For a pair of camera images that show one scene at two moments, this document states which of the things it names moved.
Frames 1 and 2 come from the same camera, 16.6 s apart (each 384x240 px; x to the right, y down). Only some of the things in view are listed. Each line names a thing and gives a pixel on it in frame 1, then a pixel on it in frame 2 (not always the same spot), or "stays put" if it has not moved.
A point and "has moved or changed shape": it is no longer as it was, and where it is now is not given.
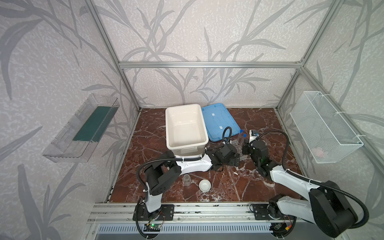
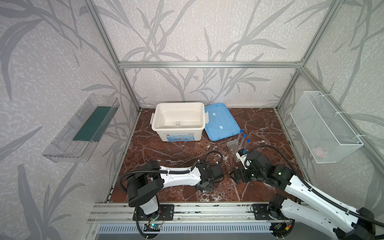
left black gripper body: [235, 155] -> [207, 182]
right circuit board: [280, 228] stays put
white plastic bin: [186, 132] has moved or changed shape
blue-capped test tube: [241, 132] stays put
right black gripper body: [250, 147] -> [241, 175]
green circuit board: [152, 227] stays put
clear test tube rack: [238, 147] stays put
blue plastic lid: [217, 117] stays put
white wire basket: [326, 134] stays put
